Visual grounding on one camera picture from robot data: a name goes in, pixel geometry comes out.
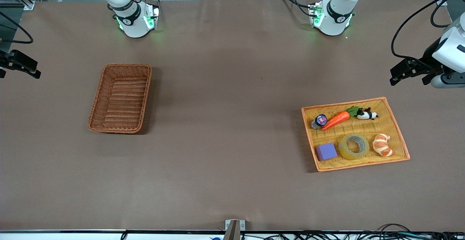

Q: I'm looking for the clear tape roll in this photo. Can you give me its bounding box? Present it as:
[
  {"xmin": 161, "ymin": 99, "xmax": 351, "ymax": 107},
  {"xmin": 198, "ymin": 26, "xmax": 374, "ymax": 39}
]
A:
[{"xmin": 338, "ymin": 133, "xmax": 370, "ymax": 160}]

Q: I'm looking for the brown wicker basket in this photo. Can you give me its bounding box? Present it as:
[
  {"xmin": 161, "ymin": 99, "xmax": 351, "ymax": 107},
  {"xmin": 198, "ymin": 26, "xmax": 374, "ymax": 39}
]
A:
[{"xmin": 87, "ymin": 64, "xmax": 153, "ymax": 134}]

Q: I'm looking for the black white panda toy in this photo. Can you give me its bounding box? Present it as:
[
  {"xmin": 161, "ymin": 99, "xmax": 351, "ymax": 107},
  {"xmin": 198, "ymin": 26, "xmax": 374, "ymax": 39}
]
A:
[{"xmin": 356, "ymin": 107, "xmax": 379, "ymax": 120}]

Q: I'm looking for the orange yellow wicker tray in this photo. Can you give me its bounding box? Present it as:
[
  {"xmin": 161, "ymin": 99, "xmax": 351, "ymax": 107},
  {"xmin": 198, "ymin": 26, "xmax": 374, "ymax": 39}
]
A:
[{"xmin": 301, "ymin": 97, "xmax": 411, "ymax": 172}]

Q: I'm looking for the toy croissant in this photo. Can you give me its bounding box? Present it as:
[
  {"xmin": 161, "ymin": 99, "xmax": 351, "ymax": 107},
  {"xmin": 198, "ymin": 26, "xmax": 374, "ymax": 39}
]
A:
[{"xmin": 373, "ymin": 133, "xmax": 394, "ymax": 157}]

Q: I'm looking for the orange toy carrot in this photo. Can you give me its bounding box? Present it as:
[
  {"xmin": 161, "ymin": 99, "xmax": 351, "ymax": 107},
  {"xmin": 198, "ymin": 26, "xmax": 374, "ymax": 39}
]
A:
[{"xmin": 322, "ymin": 106, "xmax": 360, "ymax": 131}]

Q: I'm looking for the small bottle purple cap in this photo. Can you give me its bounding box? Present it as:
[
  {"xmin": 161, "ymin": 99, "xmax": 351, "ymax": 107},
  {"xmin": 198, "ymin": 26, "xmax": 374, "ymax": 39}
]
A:
[{"xmin": 311, "ymin": 114, "xmax": 328, "ymax": 129}]

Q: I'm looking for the purple foam block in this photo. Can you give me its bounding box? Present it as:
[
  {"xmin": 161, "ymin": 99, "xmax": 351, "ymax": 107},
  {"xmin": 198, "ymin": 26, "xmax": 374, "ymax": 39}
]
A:
[{"xmin": 315, "ymin": 142, "xmax": 339, "ymax": 161}]

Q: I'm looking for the brown table cover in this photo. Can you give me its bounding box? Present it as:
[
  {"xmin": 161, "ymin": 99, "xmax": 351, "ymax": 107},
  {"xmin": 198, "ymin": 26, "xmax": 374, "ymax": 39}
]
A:
[{"xmin": 0, "ymin": 0, "xmax": 465, "ymax": 231}]

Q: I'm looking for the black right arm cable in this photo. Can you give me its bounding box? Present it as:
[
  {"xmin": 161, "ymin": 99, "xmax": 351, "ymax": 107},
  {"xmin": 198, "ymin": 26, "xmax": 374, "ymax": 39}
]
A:
[{"xmin": 0, "ymin": 11, "xmax": 34, "ymax": 45}]

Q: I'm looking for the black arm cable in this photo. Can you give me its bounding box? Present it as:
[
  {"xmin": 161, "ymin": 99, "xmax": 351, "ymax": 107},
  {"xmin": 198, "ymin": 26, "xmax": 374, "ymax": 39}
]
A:
[
  {"xmin": 0, "ymin": 11, "xmax": 34, "ymax": 45},
  {"xmin": 391, "ymin": 0, "xmax": 459, "ymax": 66}
]

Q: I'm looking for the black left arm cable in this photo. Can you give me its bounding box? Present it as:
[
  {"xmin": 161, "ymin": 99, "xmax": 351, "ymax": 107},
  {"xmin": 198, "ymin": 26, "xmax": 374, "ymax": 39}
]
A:
[{"xmin": 391, "ymin": 0, "xmax": 459, "ymax": 66}]

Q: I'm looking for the black cable bundle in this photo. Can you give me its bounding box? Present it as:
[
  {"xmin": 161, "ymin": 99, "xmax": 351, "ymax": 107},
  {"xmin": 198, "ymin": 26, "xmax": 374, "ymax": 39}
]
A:
[{"xmin": 240, "ymin": 224, "xmax": 465, "ymax": 240}]

